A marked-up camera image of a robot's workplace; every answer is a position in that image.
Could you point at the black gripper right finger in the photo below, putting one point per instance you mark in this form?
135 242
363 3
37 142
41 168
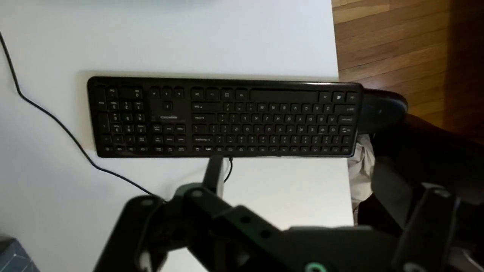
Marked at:
428 227

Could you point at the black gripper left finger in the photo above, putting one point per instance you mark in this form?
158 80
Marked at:
152 227

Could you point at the black full-size keyboard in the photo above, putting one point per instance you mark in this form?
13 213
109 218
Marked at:
251 126

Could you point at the black leather office chair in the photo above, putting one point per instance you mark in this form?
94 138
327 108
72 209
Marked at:
433 151

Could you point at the black glossy chair armrest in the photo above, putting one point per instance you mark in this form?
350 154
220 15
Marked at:
383 111

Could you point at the teal patterned tissue box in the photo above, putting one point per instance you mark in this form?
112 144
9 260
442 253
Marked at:
13 259

